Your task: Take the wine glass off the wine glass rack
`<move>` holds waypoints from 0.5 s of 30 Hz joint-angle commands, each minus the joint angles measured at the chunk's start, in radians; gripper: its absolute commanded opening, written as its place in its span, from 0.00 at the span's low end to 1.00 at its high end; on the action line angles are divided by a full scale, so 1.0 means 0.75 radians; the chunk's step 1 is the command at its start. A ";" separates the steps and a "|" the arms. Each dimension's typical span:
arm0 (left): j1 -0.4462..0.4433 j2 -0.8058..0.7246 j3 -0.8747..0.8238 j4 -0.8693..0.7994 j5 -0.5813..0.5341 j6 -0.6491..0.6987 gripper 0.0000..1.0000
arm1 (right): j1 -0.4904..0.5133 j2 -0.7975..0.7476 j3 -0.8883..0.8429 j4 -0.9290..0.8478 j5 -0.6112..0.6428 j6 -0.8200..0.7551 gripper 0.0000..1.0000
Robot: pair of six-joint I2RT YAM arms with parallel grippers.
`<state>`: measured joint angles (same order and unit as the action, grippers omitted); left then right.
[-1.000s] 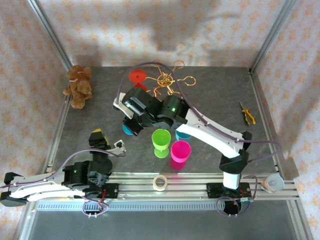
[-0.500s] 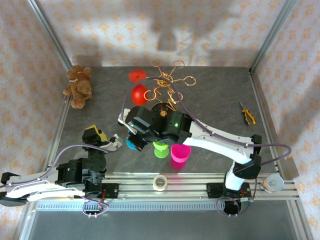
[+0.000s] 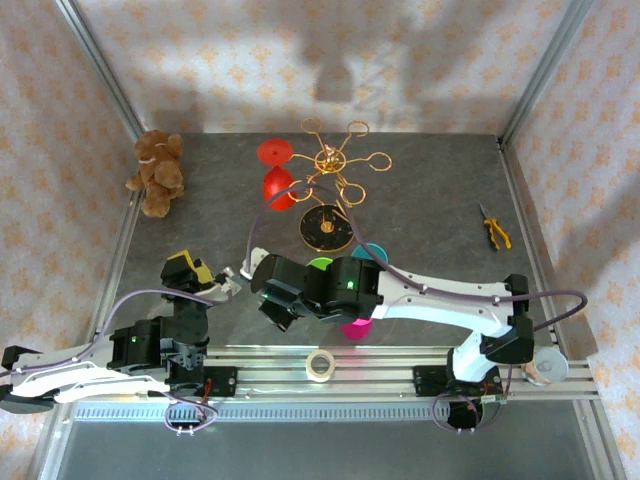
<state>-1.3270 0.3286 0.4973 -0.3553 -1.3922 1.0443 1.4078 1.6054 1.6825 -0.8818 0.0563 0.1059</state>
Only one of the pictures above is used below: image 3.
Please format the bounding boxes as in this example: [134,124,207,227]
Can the pink plastic wine glass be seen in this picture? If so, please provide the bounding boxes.
[341,317,375,341]

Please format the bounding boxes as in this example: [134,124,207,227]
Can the blue plastic wine glass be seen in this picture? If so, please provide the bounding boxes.
[351,243,390,265]

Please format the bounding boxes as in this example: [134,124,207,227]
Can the red plastic wine glass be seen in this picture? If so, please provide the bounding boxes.
[257,139,300,213]

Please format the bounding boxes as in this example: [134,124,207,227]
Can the masking tape roll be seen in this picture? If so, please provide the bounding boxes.
[305,349,337,384]

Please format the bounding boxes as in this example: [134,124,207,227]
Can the brown teddy bear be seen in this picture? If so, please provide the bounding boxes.
[124,129,187,219]

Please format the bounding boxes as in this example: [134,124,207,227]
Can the silver tin can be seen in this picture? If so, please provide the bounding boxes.
[521,347,571,389]

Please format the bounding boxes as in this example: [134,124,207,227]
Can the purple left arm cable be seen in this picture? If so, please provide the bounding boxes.
[0,291,221,376]

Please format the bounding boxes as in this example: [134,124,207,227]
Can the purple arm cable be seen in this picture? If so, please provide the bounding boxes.
[0,291,221,376]
[247,183,589,331]

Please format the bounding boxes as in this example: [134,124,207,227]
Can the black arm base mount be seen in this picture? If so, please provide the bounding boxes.
[413,366,454,399]
[199,367,238,400]

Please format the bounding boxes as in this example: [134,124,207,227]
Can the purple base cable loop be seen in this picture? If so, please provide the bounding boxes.
[432,392,501,435]
[164,392,221,437]

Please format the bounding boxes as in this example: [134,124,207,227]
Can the perforated metal cable duct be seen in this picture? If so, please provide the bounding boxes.
[74,403,501,422]

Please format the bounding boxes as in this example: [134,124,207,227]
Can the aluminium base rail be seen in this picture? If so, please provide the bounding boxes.
[54,344,599,402]

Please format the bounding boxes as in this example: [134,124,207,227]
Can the gold wire wine glass rack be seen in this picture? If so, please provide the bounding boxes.
[288,117,394,253]

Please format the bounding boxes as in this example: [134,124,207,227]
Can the yellow handled pliers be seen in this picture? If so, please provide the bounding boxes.
[478,202,514,252]

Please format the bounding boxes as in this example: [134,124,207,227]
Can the aluminium frame post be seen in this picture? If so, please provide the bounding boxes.
[499,0,601,146]
[52,0,146,141]

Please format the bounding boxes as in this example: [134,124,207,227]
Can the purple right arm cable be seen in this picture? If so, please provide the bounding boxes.
[247,183,589,331]

